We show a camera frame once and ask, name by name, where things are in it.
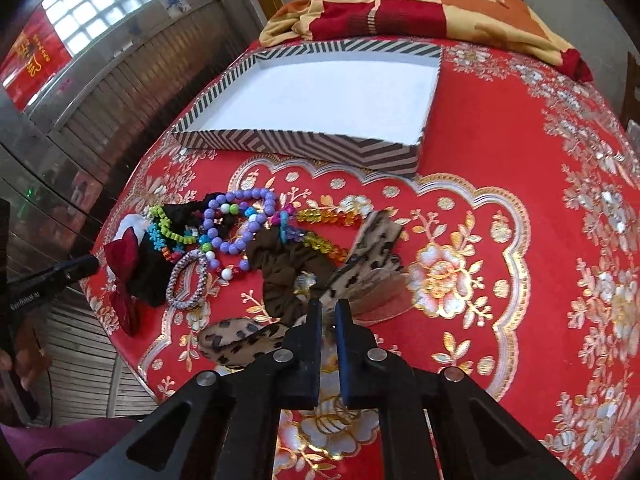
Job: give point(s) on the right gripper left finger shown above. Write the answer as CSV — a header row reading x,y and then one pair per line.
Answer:
x,y
223,427

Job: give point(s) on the red velvet bow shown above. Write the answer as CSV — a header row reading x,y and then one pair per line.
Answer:
x,y
122,258

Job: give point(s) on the brown scrunchie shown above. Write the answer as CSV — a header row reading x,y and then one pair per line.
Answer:
x,y
281,265

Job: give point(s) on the red yellow love blanket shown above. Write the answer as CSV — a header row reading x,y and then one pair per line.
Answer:
x,y
505,24

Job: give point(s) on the red floral tablecloth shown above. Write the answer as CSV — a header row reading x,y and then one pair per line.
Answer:
x,y
520,232

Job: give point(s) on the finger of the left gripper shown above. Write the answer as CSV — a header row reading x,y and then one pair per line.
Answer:
x,y
75,270

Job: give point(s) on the metal roller shutter door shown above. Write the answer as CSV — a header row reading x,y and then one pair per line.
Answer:
x,y
95,148

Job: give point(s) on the person's left hand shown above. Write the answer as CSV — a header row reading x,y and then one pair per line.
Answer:
x,y
20,374

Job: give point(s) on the chevron striped shallow box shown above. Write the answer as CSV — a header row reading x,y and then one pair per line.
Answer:
x,y
360,102

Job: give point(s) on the leopard print bow scrunchie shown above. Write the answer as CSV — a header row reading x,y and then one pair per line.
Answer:
x,y
372,279

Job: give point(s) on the red paper banner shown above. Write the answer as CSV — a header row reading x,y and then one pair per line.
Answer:
x,y
36,56

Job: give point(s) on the white fluffy scrunchie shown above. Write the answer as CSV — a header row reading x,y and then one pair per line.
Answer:
x,y
137,222

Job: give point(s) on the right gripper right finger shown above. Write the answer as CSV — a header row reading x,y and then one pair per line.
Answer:
x,y
434,425

